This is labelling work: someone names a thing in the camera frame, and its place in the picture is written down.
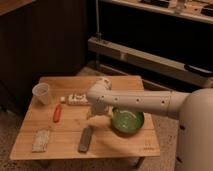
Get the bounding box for grey metal shelf beam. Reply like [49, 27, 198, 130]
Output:
[88, 37, 213, 87]

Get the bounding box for white snack packet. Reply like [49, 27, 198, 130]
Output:
[67, 93, 88, 105]

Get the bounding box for green bowl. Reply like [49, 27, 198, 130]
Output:
[111, 107, 145, 134]

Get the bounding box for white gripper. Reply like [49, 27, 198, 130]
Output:
[86, 104, 113, 120]

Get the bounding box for orange carrot toy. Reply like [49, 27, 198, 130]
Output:
[53, 104, 62, 123]

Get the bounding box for wooden table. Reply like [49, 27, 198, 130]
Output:
[10, 76, 160, 160]

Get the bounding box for clear plastic cup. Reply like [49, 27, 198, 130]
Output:
[32, 83, 52, 105]

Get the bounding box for small white cube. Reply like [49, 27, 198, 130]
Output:
[60, 96, 66, 103]

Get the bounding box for dark grey eraser block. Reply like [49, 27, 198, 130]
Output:
[78, 127, 93, 153]

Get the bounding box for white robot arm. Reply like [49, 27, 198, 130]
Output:
[86, 77, 213, 171]

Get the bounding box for metal pole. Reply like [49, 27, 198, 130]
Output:
[95, 0, 101, 41]

